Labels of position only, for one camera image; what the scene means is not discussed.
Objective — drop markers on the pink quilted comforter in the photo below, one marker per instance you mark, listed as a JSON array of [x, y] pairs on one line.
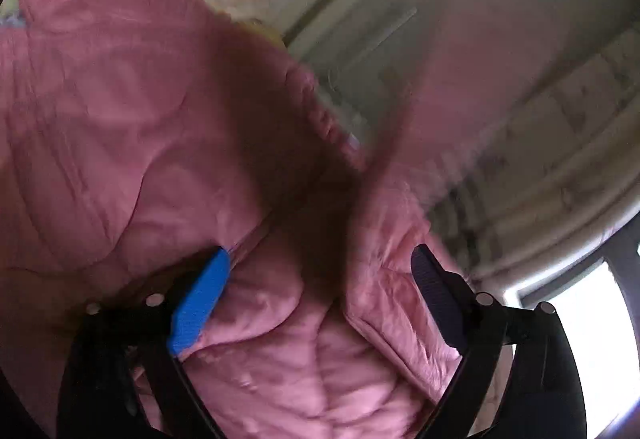
[[138, 136]]

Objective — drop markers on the striped beige curtain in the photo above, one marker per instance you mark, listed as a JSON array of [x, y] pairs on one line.
[[556, 173]]

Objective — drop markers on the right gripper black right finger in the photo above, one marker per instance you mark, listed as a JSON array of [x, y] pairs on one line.
[[543, 396]]

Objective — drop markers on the yellow pillow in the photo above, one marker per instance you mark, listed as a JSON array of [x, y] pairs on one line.
[[267, 32]]

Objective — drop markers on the window with dark frame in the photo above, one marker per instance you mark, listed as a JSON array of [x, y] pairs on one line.
[[598, 304]]

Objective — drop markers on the floral bed sheet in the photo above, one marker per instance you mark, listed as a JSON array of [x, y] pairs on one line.
[[10, 13]]

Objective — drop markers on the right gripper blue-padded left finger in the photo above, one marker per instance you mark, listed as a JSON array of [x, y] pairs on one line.
[[123, 377]]

